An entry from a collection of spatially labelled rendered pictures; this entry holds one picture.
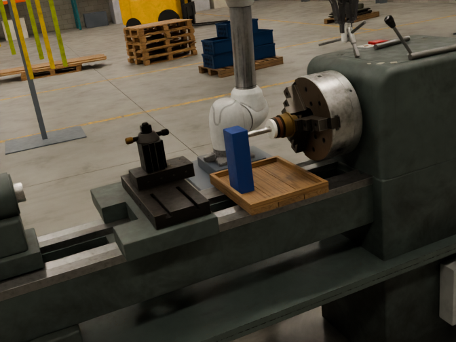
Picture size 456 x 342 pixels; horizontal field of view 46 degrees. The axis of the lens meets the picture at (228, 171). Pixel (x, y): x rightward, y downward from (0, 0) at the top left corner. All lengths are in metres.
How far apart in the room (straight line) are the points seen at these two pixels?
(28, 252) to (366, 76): 1.24
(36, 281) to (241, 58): 1.40
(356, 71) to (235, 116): 0.66
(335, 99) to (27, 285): 1.14
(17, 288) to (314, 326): 1.50
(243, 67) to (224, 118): 0.28
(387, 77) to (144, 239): 0.95
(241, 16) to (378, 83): 0.86
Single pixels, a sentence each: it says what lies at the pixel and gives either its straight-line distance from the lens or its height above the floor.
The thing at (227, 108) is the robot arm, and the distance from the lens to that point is 2.43.
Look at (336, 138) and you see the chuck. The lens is 1.90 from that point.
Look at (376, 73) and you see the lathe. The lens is 1.92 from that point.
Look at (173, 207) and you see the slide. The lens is 1.67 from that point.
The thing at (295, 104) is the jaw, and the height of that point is 1.14.
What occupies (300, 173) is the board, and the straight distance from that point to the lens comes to 2.02.
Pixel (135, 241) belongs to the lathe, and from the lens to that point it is 1.61.
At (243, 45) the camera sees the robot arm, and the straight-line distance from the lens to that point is 2.54.
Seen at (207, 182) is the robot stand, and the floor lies 0.75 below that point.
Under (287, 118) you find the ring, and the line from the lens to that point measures 1.93.
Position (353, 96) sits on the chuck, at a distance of 1.93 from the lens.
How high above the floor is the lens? 1.63
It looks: 20 degrees down
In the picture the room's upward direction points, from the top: 7 degrees counter-clockwise
